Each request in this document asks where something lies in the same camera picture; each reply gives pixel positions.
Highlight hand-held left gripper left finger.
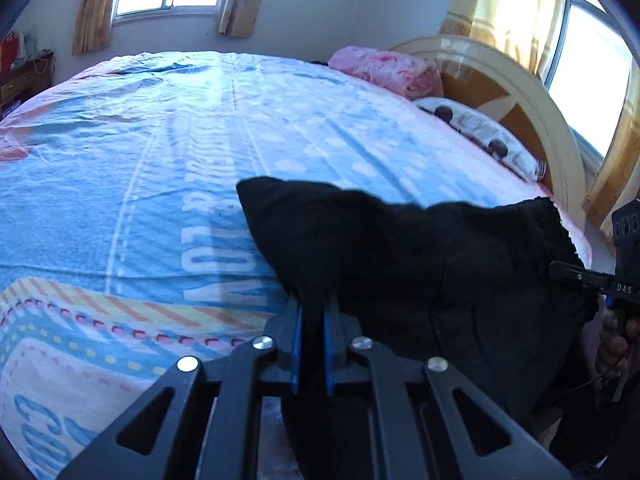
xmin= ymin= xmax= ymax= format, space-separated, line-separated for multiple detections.
xmin=57 ymin=294 xmax=303 ymax=480

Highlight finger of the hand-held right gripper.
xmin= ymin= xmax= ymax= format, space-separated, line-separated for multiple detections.
xmin=548 ymin=260 xmax=608 ymax=291

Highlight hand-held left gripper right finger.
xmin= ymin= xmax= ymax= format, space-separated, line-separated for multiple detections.
xmin=322 ymin=296 xmax=573 ymax=480

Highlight black pants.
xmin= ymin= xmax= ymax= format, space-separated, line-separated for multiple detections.
xmin=236 ymin=176 xmax=601 ymax=480

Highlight person's right forearm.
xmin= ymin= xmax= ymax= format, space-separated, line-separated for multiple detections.
xmin=547 ymin=370 xmax=621 ymax=480

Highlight person's right hand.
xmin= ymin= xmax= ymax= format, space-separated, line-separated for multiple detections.
xmin=595 ymin=307 xmax=638 ymax=401

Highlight white patterned pillow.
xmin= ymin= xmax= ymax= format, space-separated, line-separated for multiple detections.
xmin=412 ymin=96 xmax=548 ymax=183

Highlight wooden arched headboard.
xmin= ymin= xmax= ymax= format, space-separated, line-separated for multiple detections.
xmin=390 ymin=35 xmax=588 ymax=231

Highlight large window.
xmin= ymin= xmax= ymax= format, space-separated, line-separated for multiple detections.
xmin=542 ymin=0 xmax=636 ymax=161

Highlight blue printed bed sheet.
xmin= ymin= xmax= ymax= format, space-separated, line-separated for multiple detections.
xmin=0 ymin=50 xmax=593 ymax=480

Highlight pink floral quilt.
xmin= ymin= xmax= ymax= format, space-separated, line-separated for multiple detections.
xmin=327 ymin=46 xmax=445 ymax=101

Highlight wooden nightstand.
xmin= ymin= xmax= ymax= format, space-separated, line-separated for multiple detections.
xmin=0 ymin=50 xmax=56 ymax=117

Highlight red bag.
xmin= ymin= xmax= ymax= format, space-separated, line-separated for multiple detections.
xmin=0 ymin=30 xmax=22 ymax=72

